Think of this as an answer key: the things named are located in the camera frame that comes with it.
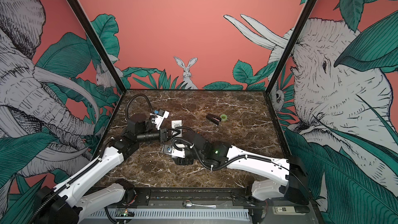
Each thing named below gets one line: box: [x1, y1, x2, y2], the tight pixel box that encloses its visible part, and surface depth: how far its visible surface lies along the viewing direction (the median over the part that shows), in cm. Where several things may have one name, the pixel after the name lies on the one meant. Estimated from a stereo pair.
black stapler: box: [205, 113, 222, 126], surface depth 106 cm
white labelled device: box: [272, 205, 311, 216], surface depth 70 cm
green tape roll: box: [220, 114, 228, 122], surface depth 106 cm
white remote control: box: [171, 119, 183, 138], surface depth 72 cm
